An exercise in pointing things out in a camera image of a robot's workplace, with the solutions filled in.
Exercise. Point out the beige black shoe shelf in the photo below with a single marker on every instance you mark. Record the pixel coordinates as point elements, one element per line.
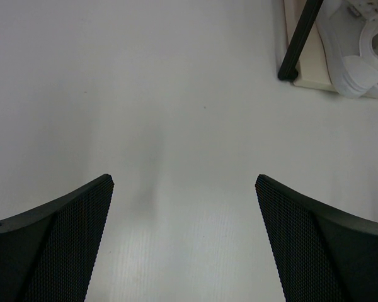
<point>304,63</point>

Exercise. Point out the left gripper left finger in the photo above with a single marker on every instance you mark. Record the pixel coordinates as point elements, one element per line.
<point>48,253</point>

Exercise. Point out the white sneaker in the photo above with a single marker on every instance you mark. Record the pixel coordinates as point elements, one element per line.
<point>349,33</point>

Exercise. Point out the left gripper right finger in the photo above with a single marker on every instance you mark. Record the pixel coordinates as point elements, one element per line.
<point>321,253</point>

